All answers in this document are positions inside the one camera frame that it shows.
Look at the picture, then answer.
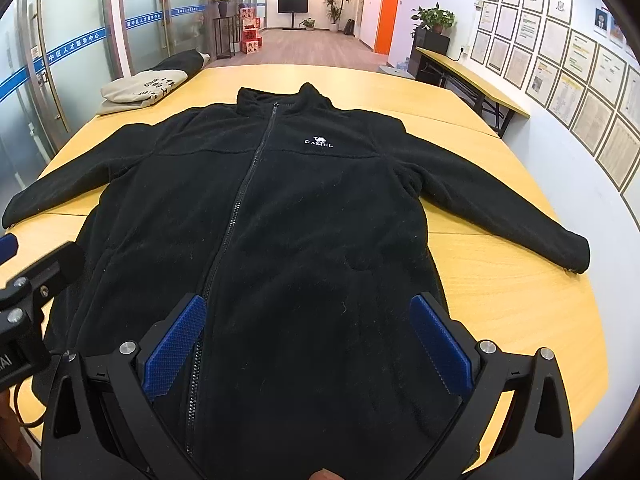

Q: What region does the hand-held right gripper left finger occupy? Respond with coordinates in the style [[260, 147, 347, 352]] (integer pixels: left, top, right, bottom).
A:
[[42, 294, 207, 480]]

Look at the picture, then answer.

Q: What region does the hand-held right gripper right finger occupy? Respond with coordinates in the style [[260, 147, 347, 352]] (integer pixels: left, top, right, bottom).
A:
[[409, 292, 576, 480]]

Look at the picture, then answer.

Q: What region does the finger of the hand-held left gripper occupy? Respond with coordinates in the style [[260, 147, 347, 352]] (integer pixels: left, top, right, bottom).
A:
[[0, 242, 86, 323], [0, 234, 20, 266]]

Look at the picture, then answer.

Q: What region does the black fleece zip jacket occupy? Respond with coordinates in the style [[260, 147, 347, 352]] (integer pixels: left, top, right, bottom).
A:
[[1, 82, 591, 480]]

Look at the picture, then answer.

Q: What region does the beige folded printed garment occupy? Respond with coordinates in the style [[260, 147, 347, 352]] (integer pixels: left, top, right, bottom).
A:
[[96, 67, 189, 116]]

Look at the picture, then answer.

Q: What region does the frosted glass partition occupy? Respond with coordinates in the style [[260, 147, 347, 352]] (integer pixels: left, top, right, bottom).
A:
[[0, 0, 268, 196]]

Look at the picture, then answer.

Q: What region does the dark folded garment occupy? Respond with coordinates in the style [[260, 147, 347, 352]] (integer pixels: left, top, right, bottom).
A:
[[150, 51, 212, 77]]

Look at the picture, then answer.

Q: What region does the narrow wooden side desk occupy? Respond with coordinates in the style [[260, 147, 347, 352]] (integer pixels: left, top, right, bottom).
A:
[[415, 46, 531, 139]]

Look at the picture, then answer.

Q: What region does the grey box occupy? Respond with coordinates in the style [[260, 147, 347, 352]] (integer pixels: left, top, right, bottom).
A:
[[378, 60, 416, 79]]

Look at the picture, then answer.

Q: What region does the black metal plant stand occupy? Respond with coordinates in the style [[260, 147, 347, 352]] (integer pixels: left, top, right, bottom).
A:
[[213, 14, 241, 61]]

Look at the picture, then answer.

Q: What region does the black cabinet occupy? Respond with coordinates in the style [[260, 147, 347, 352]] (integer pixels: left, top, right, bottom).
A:
[[407, 27, 451, 86]]

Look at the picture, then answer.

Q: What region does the stack of red boxes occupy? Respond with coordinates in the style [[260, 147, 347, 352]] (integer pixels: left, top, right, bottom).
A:
[[239, 6, 264, 55]]

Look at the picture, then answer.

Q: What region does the green potted plant on cabinet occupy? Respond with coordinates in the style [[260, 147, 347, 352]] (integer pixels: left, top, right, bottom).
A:
[[410, 3, 456, 37]]

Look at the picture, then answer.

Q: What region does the black television on stand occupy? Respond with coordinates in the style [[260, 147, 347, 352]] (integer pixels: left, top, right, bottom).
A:
[[278, 0, 310, 30]]

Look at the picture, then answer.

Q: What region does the tall potted palm plant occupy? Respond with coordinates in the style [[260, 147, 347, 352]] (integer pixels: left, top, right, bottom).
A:
[[322, 0, 356, 34]]

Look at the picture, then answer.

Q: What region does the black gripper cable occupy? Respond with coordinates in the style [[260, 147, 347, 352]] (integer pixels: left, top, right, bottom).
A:
[[11, 382, 49, 429]]

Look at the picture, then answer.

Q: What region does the brass door handle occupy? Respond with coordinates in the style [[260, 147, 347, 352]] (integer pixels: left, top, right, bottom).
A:
[[34, 0, 70, 134]]

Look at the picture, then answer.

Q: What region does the wall of framed paper notices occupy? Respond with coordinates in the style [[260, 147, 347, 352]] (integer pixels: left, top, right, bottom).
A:
[[469, 0, 640, 193]]

